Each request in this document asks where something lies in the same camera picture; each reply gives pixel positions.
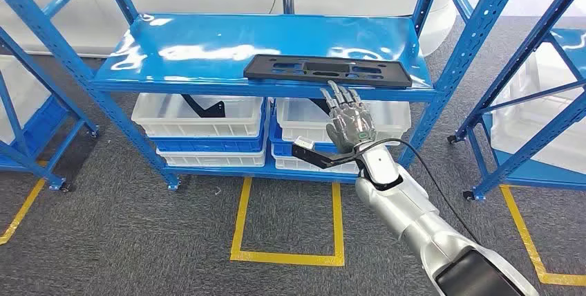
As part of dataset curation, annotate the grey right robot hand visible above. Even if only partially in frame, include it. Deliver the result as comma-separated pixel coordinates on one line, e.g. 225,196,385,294
320,80,377,154

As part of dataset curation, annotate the black plastic mounting plate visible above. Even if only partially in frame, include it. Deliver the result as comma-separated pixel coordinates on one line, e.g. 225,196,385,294
243,54,413,89

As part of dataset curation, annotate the yellow floor tape outline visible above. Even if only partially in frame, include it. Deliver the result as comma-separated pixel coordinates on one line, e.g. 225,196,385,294
0,160,48,246
499,185,586,286

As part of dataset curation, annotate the black curved bracket part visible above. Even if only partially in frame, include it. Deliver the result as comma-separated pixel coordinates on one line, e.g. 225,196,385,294
180,94,226,119
308,98,332,116

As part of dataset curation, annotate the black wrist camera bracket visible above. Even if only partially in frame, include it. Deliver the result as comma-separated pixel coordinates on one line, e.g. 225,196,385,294
291,144,367,169

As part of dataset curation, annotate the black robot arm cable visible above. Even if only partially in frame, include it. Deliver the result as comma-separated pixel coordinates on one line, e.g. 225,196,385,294
361,137,482,246

